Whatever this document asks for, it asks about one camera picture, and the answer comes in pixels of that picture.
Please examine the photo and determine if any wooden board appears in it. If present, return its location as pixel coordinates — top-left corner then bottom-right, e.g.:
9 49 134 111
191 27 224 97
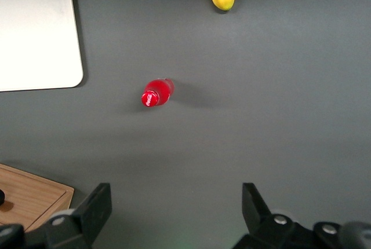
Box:
0 163 75 233

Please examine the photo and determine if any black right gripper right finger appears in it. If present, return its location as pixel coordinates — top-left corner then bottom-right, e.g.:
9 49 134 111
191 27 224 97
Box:
231 182 371 249

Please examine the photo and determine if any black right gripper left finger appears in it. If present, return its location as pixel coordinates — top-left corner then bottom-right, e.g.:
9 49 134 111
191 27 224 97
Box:
0 182 113 249

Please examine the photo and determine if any white rectangular tray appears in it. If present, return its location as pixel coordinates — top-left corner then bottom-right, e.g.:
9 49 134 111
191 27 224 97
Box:
0 0 84 93

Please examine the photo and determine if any wooden drawer with black knob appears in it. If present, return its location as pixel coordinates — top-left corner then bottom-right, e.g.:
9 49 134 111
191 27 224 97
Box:
0 167 67 231

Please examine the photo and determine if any red Coca-Cola bottle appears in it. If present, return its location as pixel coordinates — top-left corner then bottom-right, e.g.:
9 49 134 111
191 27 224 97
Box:
141 78 176 108

